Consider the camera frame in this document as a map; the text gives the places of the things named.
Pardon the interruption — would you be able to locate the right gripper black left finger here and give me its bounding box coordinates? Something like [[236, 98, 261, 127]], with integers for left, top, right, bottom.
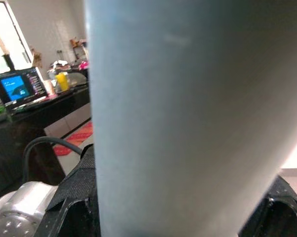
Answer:
[[34, 144, 101, 237]]

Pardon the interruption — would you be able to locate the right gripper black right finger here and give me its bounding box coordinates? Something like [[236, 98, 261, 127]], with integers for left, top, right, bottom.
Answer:
[[238, 172, 297, 237]]

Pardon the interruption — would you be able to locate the white plastic table leg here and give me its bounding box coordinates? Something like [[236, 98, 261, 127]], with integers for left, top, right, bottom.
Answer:
[[83, 0, 297, 237]]

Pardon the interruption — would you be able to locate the red floor mat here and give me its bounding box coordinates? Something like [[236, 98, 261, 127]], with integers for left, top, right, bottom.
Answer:
[[52, 121, 94, 157]]

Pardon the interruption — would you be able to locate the dark wooden counter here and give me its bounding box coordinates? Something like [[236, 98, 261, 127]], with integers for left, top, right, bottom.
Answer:
[[0, 85, 91, 196]]

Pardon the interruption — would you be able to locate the pale pink cup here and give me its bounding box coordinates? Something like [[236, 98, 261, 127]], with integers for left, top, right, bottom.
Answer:
[[42, 79, 57, 96]]

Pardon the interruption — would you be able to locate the open laptop with blue screen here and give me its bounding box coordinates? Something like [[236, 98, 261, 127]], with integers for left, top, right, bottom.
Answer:
[[0, 67, 49, 109]]

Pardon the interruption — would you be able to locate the brown decoration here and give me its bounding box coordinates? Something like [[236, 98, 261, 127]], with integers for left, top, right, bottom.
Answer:
[[31, 48, 43, 69]]

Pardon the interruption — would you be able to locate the bright window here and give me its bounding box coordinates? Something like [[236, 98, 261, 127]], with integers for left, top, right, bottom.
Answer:
[[0, 0, 34, 75]]

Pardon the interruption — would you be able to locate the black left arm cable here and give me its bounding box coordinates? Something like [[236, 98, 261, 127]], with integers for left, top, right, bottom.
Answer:
[[22, 136, 83, 185]]

